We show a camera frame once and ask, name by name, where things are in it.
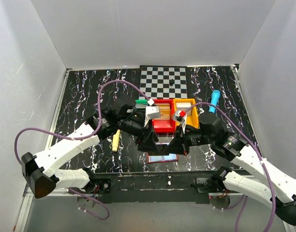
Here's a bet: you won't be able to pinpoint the red plastic bin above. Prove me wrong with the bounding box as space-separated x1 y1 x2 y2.
152 99 176 134

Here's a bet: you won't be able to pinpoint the yellow plastic bin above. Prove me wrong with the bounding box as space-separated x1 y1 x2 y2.
173 99 199 129

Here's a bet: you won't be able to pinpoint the red leather card holder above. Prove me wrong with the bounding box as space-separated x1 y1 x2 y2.
146 142 179 163

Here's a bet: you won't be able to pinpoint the cream toy microphone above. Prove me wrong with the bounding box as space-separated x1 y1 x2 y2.
112 130 120 152

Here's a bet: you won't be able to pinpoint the white cards in yellow bin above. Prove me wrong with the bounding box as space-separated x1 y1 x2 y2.
176 102 192 112

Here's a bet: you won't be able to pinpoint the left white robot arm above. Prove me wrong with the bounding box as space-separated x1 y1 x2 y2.
21 104 161 199

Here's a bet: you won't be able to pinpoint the green plastic bin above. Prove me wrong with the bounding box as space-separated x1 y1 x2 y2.
135 100 149 108

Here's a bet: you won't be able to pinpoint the blue toy microphone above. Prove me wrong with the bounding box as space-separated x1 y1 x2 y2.
208 90 221 113

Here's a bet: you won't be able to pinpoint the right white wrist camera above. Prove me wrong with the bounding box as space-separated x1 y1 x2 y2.
172 110 187 134

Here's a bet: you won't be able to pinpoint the checkered chessboard mat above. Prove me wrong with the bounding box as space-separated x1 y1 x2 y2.
140 66 188 99

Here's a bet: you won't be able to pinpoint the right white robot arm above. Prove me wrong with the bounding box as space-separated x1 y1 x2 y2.
164 112 296 226

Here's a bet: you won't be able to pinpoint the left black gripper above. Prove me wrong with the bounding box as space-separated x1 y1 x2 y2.
118 115 160 153

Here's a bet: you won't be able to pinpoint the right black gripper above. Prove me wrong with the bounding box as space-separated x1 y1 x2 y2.
163 124 214 156

